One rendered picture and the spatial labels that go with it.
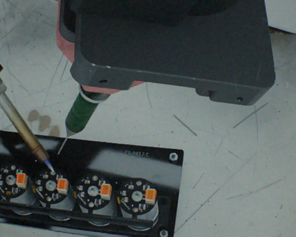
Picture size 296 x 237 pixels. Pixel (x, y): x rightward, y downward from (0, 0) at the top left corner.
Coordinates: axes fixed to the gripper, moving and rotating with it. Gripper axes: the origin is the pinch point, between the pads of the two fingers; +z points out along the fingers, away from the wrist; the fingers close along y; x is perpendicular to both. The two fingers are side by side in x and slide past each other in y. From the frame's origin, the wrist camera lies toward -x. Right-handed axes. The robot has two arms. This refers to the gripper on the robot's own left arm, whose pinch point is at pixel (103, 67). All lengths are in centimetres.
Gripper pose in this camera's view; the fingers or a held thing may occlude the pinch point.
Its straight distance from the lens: 31.2
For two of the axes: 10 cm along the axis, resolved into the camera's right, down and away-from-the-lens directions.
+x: 9.5, 1.1, 3.0
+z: -3.2, 4.1, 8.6
